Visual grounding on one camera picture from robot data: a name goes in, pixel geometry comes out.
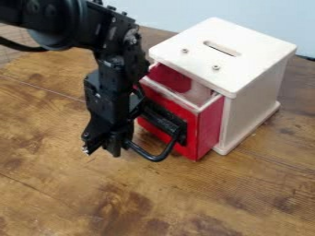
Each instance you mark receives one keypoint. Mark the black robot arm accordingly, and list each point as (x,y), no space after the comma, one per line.
(62,24)

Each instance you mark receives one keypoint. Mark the red drawer front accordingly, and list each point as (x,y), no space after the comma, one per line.
(194,106)

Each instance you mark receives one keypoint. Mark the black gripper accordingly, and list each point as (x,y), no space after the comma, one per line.
(110,128)

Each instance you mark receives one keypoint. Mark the white wooden box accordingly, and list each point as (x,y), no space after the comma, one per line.
(239,63)

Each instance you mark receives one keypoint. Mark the black metal drawer handle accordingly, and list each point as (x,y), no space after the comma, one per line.
(166,125)

